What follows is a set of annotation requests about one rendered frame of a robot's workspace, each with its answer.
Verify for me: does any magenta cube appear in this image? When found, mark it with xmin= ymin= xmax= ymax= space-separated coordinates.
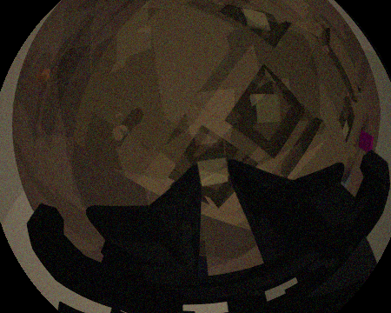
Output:
xmin=359 ymin=130 xmax=374 ymax=153

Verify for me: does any pale yellow square block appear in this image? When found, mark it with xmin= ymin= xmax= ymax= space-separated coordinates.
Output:
xmin=238 ymin=8 xmax=271 ymax=34
xmin=339 ymin=118 xmax=349 ymax=139
xmin=250 ymin=94 xmax=280 ymax=123
xmin=198 ymin=152 xmax=228 ymax=187

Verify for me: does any tan puzzle board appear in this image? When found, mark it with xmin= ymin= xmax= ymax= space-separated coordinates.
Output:
xmin=73 ymin=0 xmax=365 ymax=230

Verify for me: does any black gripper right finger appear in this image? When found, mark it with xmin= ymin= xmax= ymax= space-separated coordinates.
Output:
xmin=228 ymin=159 xmax=345 ymax=263

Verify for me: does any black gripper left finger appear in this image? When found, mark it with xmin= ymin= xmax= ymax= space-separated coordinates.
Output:
xmin=85 ymin=164 xmax=202 ymax=277

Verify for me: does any small orange block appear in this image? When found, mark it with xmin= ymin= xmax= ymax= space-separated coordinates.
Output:
xmin=36 ymin=69 xmax=50 ymax=83

